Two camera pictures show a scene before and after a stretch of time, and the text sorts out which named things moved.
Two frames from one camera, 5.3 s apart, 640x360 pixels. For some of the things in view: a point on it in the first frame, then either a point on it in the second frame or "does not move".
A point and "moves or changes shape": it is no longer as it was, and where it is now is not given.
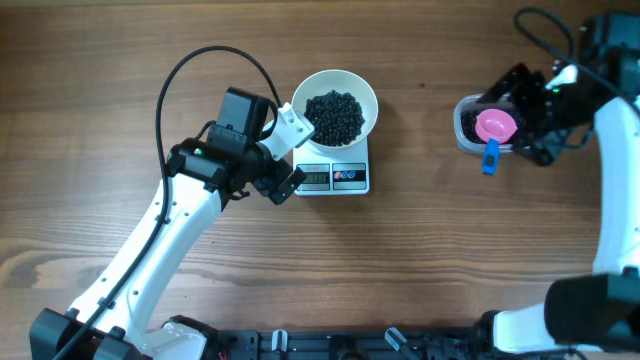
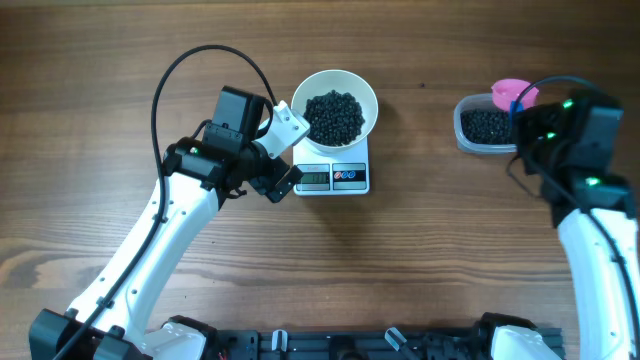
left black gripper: (268, 186) does not move
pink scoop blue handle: (494, 126) moves or changes shape
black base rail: (257, 344) does not move
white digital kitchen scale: (345, 173) does not move
